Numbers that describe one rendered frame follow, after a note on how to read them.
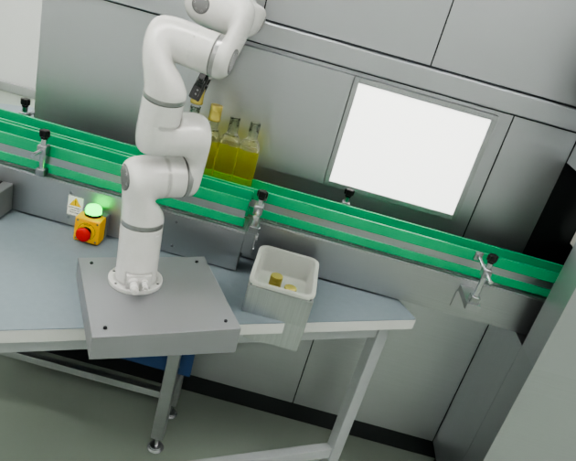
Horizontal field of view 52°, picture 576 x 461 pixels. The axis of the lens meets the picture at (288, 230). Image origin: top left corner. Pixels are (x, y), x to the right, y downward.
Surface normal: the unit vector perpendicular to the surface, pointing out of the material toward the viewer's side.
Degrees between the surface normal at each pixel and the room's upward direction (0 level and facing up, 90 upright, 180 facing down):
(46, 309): 0
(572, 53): 90
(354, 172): 90
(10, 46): 90
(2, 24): 90
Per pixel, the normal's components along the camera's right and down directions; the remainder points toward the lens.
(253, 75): -0.10, 0.40
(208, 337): 0.37, 0.48
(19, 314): 0.25, -0.88
